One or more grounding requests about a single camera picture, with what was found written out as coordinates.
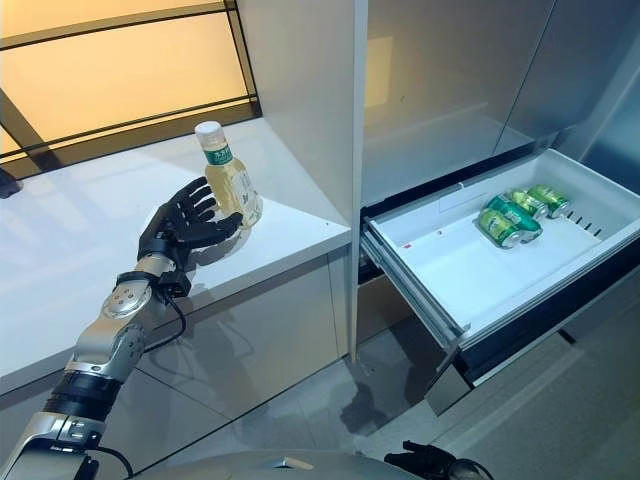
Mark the tea bottle with green label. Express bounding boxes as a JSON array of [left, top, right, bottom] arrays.
[[194, 121, 264, 230]]

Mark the stainless steel fridge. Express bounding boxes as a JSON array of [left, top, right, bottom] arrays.
[[357, 0, 640, 361]]

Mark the white tall cabinet panel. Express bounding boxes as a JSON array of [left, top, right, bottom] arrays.
[[237, 0, 369, 364]]

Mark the small dark object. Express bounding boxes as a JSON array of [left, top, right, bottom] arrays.
[[0, 168, 24, 199]]

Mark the black window frame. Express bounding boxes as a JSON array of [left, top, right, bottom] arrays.
[[0, 0, 264, 181]]

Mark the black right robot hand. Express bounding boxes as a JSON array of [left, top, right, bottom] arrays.
[[383, 439, 454, 474]]

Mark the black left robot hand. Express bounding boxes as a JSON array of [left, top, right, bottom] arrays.
[[137, 177, 245, 274]]

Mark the green drink can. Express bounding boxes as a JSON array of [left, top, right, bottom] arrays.
[[487, 194, 544, 244], [507, 188, 549, 221], [527, 183, 572, 220], [478, 207, 526, 250]]

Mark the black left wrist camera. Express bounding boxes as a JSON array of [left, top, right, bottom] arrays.
[[159, 269, 192, 299]]

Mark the grey tall side panel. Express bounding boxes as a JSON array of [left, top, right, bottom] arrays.
[[554, 0, 640, 166]]

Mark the white fridge drawer steel front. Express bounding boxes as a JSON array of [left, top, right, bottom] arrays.
[[360, 147, 640, 416]]

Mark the grey robot torso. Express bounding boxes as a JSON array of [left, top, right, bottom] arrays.
[[159, 449, 416, 480]]

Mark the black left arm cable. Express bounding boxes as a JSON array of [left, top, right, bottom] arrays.
[[87, 294, 187, 480]]

